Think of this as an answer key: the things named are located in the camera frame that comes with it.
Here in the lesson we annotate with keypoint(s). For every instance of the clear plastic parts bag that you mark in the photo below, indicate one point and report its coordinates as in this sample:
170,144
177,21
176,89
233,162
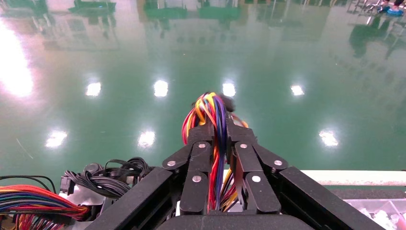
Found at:
383,219

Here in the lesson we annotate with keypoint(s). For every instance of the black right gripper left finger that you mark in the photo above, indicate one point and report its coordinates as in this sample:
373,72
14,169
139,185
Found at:
198,162

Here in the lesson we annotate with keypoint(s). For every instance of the blue shoe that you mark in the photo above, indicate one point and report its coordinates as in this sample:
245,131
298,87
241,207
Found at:
395,11

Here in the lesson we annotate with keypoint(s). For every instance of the silver grey power supply box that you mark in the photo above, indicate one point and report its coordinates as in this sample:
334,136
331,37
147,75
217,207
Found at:
217,108

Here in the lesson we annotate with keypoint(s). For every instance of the clear plastic compartment tray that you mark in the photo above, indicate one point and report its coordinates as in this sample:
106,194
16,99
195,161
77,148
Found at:
364,204

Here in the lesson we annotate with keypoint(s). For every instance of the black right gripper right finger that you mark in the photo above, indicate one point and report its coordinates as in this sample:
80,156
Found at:
245,158

